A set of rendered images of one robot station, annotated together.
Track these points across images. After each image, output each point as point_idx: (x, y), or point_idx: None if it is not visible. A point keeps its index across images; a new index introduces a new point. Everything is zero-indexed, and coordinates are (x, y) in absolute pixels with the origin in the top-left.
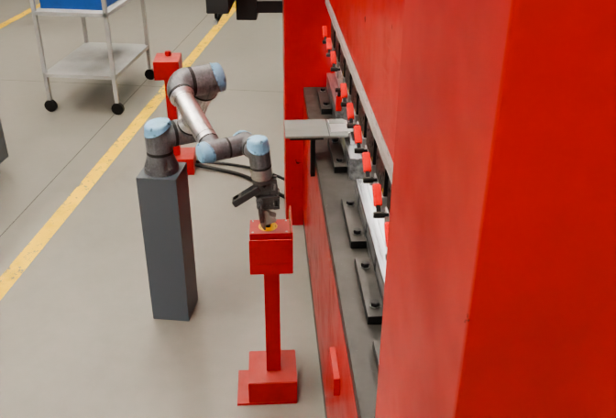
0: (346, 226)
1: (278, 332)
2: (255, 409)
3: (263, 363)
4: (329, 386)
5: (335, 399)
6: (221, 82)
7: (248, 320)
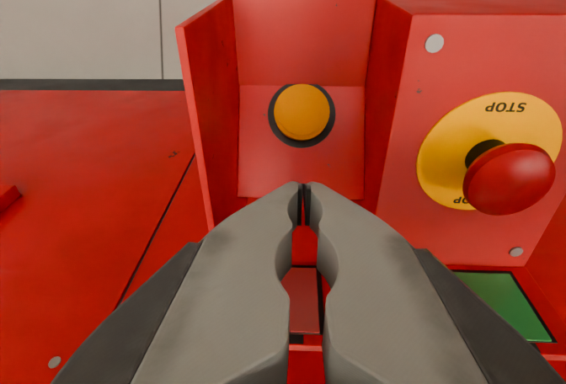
0: None
1: None
2: None
3: None
4: (166, 125)
5: (29, 158)
6: None
7: None
